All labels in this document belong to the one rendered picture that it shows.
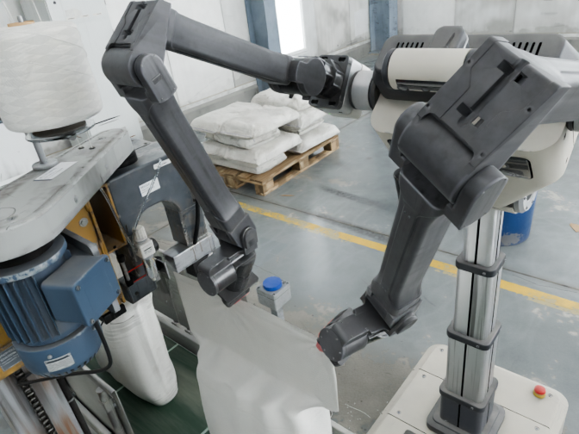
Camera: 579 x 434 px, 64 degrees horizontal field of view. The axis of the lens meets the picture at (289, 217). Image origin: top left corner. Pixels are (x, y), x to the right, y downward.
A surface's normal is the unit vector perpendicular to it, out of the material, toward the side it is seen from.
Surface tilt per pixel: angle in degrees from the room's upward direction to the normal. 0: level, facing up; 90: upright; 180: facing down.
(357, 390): 0
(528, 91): 57
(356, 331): 29
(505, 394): 0
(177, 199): 90
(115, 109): 90
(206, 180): 92
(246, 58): 94
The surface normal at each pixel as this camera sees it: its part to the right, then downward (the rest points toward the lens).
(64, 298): -0.27, 0.49
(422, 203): -0.85, 0.47
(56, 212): 0.99, -0.10
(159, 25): 0.76, 0.24
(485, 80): -0.58, -0.10
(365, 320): 0.32, -0.67
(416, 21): -0.64, 0.43
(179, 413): -0.12, -0.87
